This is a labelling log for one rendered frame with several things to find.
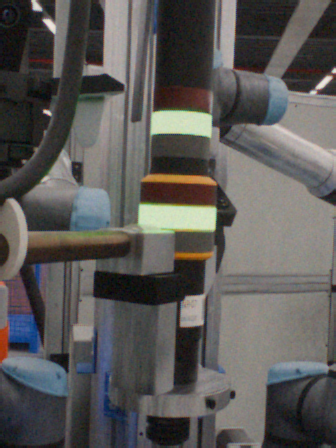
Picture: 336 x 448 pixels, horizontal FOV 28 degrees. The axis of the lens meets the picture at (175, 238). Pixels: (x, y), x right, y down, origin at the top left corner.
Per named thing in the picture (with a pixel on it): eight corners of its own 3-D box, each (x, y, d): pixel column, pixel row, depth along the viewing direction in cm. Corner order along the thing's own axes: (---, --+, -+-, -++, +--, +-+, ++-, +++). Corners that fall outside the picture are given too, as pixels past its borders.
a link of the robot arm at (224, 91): (239, 49, 95) (189, 39, 90) (235, 128, 95) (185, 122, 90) (206, 58, 101) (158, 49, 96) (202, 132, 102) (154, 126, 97)
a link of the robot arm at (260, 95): (247, 82, 110) (192, 73, 104) (295, 73, 101) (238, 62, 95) (244, 131, 111) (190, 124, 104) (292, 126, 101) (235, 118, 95)
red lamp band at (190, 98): (192, 108, 36) (193, 84, 36) (140, 110, 37) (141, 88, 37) (222, 116, 39) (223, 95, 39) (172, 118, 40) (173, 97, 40)
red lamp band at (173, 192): (191, 205, 35) (192, 182, 35) (124, 202, 38) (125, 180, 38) (229, 207, 39) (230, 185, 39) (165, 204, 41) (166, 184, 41)
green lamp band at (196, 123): (191, 132, 36) (192, 109, 36) (139, 133, 38) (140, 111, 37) (221, 139, 39) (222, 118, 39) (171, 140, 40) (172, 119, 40)
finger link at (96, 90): (142, 148, 57) (58, 149, 62) (145, 78, 57) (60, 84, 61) (121, 145, 54) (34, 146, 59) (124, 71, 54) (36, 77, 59)
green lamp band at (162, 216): (190, 230, 35) (191, 206, 35) (123, 225, 38) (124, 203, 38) (228, 229, 39) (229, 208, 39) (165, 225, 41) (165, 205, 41)
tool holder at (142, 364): (171, 438, 32) (180, 234, 32) (59, 409, 36) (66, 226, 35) (250, 396, 40) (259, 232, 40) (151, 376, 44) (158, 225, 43)
